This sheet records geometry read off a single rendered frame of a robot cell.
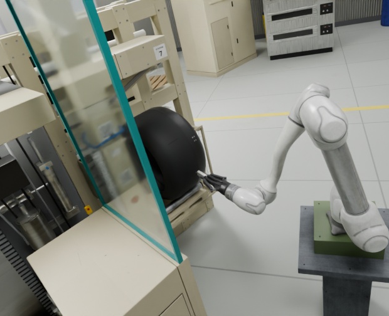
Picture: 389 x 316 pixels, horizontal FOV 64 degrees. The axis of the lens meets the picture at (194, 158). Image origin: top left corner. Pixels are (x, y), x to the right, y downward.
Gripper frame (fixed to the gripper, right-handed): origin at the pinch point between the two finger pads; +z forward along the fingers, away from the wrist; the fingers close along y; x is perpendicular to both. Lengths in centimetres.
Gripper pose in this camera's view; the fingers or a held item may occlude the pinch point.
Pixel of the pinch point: (202, 175)
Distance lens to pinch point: 179.0
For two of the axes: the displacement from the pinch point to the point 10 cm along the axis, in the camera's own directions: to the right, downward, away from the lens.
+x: 1.2, 7.9, 6.0
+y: -7.1, 4.9, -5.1
